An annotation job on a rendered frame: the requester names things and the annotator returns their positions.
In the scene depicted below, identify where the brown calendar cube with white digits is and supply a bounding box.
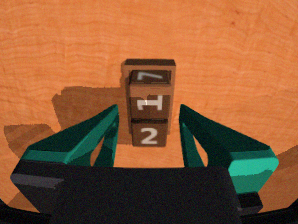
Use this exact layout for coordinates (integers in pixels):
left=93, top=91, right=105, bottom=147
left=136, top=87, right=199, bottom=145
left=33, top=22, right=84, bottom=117
left=128, top=70, right=171, bottom=119

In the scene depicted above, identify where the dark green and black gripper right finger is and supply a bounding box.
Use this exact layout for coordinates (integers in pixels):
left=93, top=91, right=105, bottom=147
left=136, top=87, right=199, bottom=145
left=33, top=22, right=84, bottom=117
left=179, top=104, right=279, bottom=195

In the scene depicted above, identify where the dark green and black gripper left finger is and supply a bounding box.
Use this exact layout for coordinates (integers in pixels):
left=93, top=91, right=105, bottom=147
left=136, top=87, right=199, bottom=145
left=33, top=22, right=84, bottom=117
left=19, top=104, right=119, bottom=167

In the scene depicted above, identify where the brown calendar cube with white digit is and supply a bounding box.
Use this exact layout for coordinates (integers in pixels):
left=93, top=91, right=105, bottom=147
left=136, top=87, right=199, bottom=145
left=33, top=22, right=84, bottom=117
left=131, top=118, right=168, bottom=147

